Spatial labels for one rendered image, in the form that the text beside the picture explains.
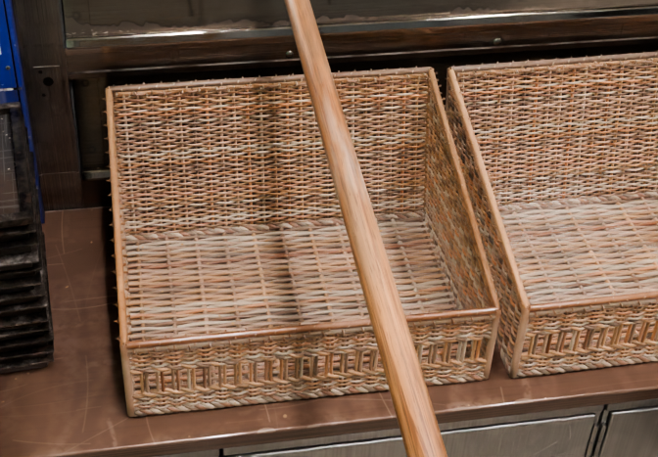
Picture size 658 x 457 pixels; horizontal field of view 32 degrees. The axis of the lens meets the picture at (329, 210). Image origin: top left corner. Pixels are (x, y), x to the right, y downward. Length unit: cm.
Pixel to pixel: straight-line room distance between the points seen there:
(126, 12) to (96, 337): 51
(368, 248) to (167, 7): 89
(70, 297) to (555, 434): 81
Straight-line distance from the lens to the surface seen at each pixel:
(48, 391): 177
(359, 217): 107
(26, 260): 163
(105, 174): 198
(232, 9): 185
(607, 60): 206
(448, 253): 190
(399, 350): 95
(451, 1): 192
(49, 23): 187
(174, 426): 171
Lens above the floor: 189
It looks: 40 degrees down
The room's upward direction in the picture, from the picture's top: 3 degrees clockwise
